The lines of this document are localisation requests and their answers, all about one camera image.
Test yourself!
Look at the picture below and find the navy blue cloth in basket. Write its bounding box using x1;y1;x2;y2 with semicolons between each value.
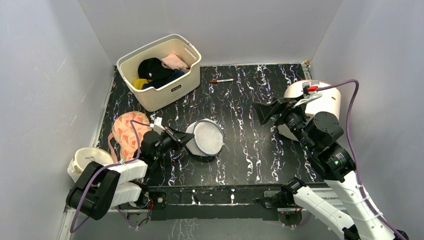
141;69;185;90

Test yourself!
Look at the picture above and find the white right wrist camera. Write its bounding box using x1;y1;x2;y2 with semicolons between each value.
294;80;323;107

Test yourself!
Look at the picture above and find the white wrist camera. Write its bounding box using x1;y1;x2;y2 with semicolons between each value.
150;117;165;135
294;80;323;107

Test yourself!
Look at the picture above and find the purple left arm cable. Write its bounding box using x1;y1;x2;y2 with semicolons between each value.
69;119;152;234

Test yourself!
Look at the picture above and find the red white marker pen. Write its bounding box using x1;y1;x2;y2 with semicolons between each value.
209;78;234;84

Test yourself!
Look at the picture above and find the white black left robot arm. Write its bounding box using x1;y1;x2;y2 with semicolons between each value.
66;126;195;220

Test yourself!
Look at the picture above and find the black robot base mount plate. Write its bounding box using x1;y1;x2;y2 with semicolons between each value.
117;183;314;222

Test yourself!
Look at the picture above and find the cream perforated laundry basket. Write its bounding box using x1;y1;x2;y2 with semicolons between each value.
116;34;202;112

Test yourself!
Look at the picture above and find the black bra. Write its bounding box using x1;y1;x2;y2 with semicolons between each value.
137;57;173;80

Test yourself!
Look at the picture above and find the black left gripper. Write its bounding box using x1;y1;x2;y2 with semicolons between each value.
152;126;195;159

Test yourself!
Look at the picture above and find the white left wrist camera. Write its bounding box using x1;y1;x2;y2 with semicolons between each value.
150;117;165;135

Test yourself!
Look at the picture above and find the pink bra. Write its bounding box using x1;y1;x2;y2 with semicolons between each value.
160;52;190;70

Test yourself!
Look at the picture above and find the yellow cloth in basket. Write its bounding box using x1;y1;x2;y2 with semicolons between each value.
132;78;149;90

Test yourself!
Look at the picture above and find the cream cylindrical drum container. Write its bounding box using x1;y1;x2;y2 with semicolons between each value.
283;79;341;120

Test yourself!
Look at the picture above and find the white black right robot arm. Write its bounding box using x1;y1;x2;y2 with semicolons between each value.
253;98;408;240

